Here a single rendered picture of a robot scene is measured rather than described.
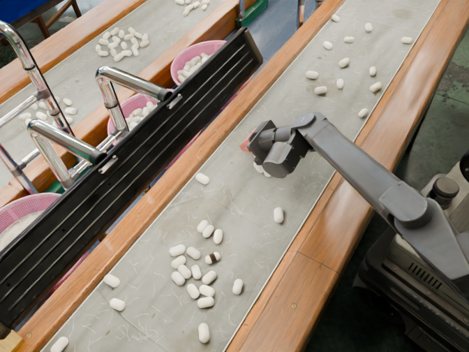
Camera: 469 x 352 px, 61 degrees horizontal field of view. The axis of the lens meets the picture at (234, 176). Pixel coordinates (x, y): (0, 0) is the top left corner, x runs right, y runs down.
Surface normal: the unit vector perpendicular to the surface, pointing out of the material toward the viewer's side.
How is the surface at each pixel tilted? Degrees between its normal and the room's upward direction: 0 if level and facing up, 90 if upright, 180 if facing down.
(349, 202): 0
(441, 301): 0
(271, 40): 0
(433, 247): 39
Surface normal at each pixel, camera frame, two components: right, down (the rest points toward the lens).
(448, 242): -0.64, -0.62
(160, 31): -0.05, -0.61
